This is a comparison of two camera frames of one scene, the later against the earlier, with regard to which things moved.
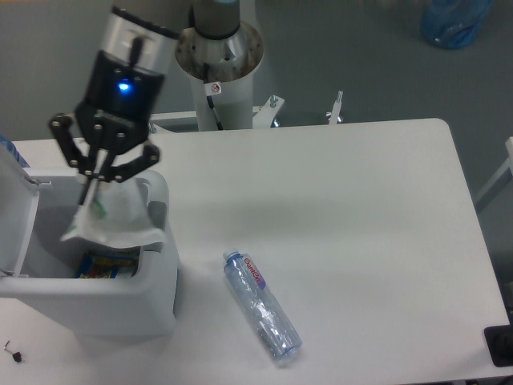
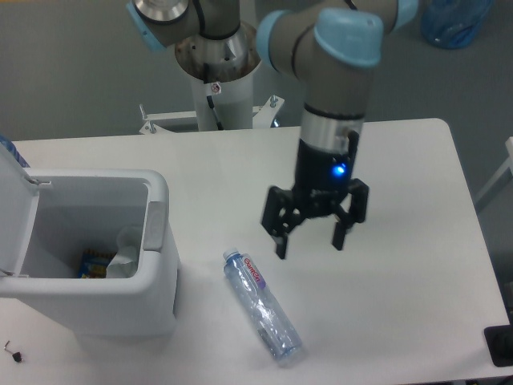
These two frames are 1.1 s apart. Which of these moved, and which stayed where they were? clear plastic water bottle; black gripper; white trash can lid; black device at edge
Moved: black gripper
Stayed: white trash can lid; clear plastic water bottle; black device at edge
